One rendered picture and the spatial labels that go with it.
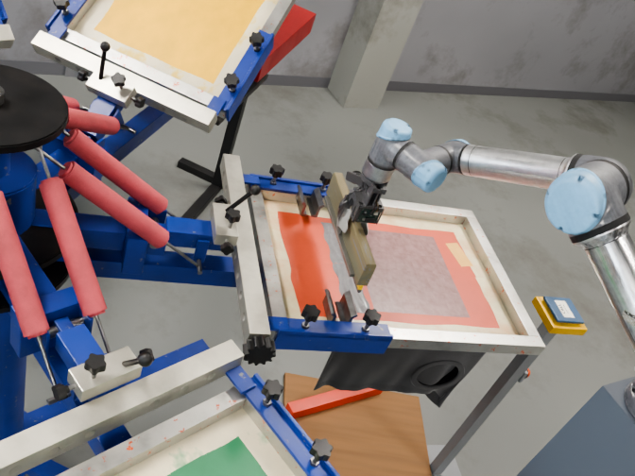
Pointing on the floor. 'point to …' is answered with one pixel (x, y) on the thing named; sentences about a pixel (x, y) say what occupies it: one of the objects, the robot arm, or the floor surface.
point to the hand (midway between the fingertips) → (347, 229)
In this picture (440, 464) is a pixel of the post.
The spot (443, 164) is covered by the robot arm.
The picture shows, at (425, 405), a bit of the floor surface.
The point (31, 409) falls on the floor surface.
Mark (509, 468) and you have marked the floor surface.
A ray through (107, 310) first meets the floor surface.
